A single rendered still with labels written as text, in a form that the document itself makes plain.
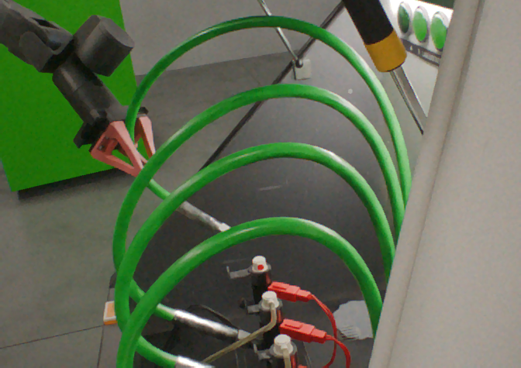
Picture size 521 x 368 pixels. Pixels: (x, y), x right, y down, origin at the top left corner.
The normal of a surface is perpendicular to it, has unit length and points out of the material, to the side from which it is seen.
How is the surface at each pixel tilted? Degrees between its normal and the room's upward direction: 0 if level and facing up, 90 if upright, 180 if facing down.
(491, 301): 76
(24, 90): 90
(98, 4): 90
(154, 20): 90
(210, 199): 90
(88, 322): 0
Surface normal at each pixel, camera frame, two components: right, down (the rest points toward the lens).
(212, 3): 0.21, 0.37
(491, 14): -0.98, -0.06
